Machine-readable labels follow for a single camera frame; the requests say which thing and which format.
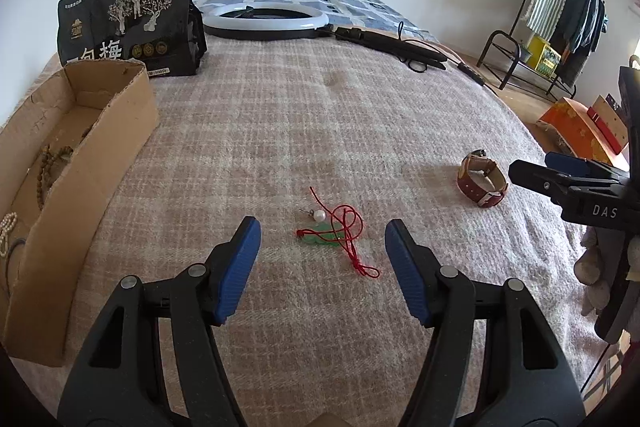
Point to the yellow plastic crate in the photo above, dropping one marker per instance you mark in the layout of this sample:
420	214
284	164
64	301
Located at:
542	57

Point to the grey plush toy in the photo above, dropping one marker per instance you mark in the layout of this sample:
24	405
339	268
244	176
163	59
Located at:
595	272

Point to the black folded tripod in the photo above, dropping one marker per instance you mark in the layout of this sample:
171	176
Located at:
390	47

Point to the pearl stud earring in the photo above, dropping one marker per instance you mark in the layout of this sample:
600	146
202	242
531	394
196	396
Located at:
319	216

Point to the dark purple flat box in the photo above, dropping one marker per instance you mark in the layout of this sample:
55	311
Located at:
612	101

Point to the black snack bag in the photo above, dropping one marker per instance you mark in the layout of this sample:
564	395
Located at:
130	17

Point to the orange cloth covered table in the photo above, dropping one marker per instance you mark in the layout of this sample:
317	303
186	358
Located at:
570	127

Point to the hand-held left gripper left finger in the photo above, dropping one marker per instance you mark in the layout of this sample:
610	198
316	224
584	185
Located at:
237	272

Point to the dark hanging clothes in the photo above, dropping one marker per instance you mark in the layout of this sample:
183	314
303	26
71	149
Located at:
582	22

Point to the brown cardboard piece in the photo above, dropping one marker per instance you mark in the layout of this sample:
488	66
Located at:
327	421

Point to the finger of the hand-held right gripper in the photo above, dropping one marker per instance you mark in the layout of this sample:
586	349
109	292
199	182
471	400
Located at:
545	182
570	164

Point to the red flat box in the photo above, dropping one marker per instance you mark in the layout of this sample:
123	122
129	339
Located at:
602	132

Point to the tan flat box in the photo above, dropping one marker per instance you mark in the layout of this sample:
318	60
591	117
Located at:
612	122

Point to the cardboard box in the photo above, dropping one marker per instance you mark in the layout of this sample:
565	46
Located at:
115	142

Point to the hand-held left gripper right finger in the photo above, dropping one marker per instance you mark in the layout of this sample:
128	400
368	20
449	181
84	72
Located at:
407	272

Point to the thin black bangle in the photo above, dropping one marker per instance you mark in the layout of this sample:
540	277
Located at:
15	244

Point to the blue checked bedsheet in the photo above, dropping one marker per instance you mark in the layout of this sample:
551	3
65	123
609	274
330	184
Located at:
350	2

